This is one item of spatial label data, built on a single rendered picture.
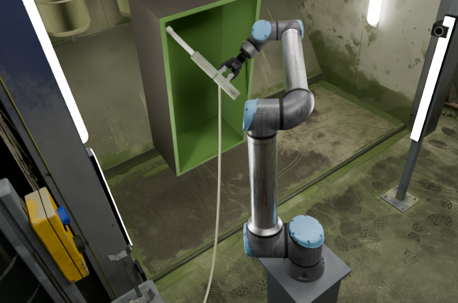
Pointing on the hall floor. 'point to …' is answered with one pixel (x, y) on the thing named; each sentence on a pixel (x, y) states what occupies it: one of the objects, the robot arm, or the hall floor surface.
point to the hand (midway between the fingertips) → (219, 81)
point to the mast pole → (426, 119)
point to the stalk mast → (33, 248)
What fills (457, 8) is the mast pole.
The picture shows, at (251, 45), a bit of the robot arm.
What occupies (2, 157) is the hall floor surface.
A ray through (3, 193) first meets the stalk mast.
